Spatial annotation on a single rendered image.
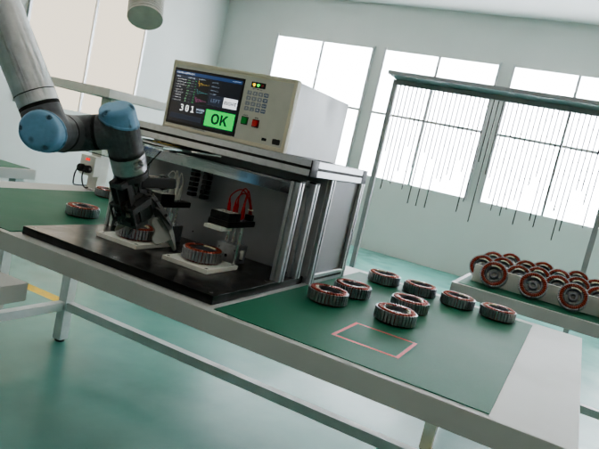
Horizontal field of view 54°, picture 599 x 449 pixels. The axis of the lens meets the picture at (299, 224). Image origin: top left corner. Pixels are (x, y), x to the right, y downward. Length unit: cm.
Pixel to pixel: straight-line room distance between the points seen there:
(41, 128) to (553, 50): 724
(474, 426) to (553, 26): 717
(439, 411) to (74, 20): 680
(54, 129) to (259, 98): 73
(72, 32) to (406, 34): 420
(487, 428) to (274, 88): 104
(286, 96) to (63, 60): 589
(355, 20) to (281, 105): 704
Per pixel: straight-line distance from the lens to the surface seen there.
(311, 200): 167
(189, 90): 186
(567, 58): 796
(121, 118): 125
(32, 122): 116
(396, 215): 807
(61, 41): 740
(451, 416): 115
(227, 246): 173
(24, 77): 120
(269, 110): 169
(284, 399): 237
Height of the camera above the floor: 113
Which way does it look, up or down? 7 degrees down
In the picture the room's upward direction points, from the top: 13 degrees clockwise
